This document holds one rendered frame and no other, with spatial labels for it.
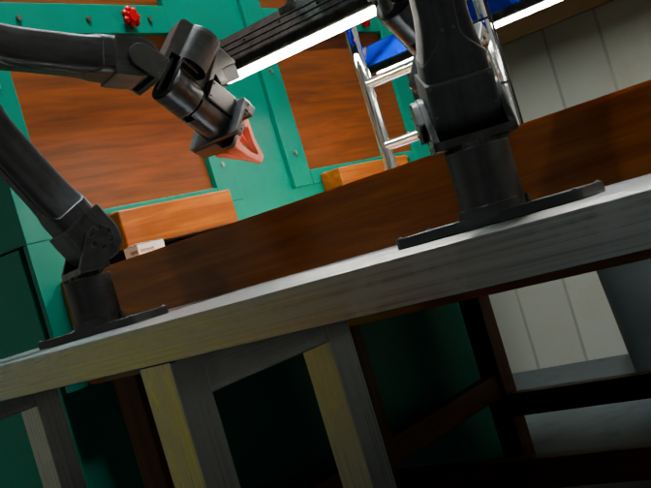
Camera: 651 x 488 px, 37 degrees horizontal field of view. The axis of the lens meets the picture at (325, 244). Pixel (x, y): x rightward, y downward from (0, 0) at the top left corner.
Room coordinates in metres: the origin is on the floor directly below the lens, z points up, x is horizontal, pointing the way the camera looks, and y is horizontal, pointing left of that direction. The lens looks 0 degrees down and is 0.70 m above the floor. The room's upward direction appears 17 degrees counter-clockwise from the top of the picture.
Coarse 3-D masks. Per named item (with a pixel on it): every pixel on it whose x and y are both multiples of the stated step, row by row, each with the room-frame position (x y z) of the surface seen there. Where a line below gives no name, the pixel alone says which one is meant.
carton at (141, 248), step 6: (156, 240) 1.63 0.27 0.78; (162, 240) 1.64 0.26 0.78; (132, 246) 1.60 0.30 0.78; (138, 246) 1.60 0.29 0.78; (144, 246) 1.61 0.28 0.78; (150, 246) 1.62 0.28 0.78; (156, 246) 1.63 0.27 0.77; (162, 246) 1.64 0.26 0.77; (126, 252) 1.62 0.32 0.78; (132, 252) 1.61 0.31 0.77; (138, 252) 1.60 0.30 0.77; (144, 252) 1.61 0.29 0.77; (126, 258) 1.62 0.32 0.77
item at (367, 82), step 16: (288, 0) 1.70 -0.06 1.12; (352, 32) 1.82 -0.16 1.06; (352, 48) 1.82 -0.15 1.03; (400, 64) 1.78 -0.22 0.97; (368, 80) 1.81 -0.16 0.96; (384, 80) 1.80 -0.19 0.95; (368, 96) 1.82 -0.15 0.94; (368, 112) 1.83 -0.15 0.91; (384, 128) 1.82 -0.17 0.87; (384, 144) 1.82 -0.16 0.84; (400, 144) 1.80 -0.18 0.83; (384, 160) 1.82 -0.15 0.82
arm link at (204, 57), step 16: (176, 32) 1.41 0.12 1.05; (192, 32) 1.42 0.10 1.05; (208, 32) 1.42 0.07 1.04; (144, 48) 1.35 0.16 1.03; (176, 48) 1.40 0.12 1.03; (192, 48) 1.41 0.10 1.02; (208, 48) 1.42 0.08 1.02; (144, 64) 1.35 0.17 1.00; (160, 64) 1.36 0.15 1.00; (192, 64) 1.41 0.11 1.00; (208, 64) 1.43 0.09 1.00; (144, 80) 1.41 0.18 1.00
